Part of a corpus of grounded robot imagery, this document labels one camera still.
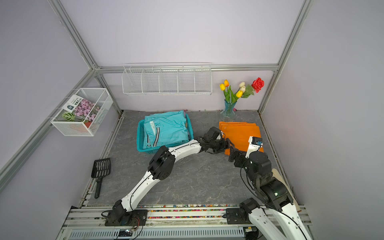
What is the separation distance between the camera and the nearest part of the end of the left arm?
79cm

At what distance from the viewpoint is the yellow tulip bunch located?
91 centimetres

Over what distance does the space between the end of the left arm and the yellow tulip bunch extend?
0.89 ft

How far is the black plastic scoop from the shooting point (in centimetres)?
86

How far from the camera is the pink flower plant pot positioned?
0.73 metres

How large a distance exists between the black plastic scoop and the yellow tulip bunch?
2.84 ft
